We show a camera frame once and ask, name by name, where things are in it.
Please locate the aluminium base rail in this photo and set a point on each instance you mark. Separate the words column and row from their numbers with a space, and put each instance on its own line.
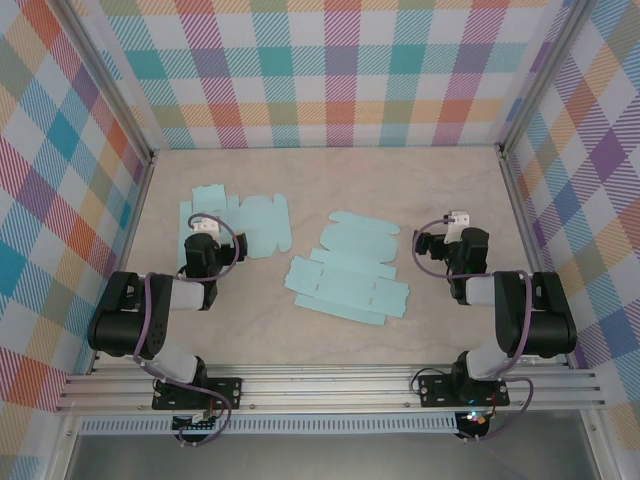
column 325, row 387

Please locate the light blue paper box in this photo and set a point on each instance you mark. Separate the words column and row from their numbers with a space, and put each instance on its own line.
column 345, row 280
column 265, row 225

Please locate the small circuit board with lights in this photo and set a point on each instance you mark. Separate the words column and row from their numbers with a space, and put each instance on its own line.
column 475, row 419

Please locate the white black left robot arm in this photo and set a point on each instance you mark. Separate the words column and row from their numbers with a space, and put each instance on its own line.
column 125, row 330

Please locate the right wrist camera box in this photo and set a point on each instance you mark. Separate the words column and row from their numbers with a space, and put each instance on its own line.
column 460, row 218

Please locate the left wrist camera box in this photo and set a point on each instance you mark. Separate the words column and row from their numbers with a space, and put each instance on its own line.
column 206, row 226

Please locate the grey metal panel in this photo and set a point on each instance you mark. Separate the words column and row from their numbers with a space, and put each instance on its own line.
column 325, row 457

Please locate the aluminium side rail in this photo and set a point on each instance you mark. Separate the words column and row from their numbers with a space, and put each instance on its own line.
column 522, row 210
column 132, row 225

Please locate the aluminium frame post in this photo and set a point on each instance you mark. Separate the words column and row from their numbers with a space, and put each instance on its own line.
column 112, row 80
column 544, row 75

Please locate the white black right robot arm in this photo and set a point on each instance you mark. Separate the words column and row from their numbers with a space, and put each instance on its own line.
column 545, row 330

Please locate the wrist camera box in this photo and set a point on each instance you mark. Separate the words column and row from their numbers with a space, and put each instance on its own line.
column 206, row 226
column 460, row 218

